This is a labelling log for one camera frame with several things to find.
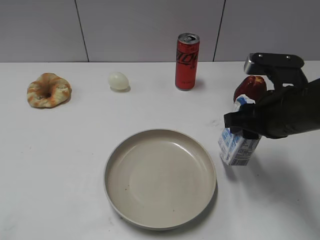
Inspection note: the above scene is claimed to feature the black cloth covered gripper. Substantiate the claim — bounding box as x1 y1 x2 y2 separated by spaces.
223 79 320 139

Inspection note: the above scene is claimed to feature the blue white milk carton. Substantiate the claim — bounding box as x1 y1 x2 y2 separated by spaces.
217 94 262 167

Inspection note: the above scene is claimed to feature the beige round plate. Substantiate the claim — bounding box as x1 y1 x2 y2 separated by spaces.
104 129 217 230

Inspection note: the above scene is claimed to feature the dark red wax apple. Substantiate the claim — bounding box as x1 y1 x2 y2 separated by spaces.
233 75 267 102

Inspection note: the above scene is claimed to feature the red soda can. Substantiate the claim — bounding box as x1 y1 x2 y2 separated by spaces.
175 32 200 91

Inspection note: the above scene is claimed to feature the white egg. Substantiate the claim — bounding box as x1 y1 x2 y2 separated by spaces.
108 72 130 91

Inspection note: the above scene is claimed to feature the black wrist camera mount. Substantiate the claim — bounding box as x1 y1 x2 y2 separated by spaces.
243 52 308 90

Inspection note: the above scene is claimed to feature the ring shaped bread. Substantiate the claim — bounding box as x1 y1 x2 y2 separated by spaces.
27 73 72 108

